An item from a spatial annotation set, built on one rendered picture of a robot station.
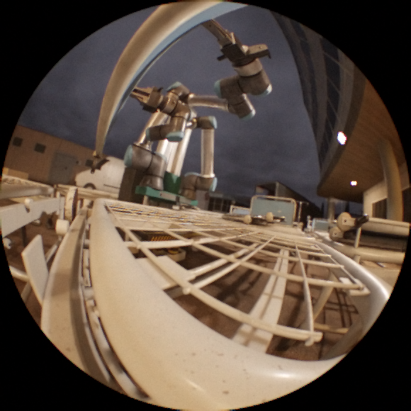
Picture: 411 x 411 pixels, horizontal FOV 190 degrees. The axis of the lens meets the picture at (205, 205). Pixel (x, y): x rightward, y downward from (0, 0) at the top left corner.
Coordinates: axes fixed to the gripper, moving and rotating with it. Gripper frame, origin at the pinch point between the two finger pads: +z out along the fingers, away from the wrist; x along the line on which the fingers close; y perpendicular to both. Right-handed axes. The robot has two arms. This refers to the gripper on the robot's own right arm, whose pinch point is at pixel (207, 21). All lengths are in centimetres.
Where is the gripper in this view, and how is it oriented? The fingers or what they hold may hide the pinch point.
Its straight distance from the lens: 44.1
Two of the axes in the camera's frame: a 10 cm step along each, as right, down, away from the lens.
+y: -7.7, -1.2, 6.3
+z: -6.4, 0.3, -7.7
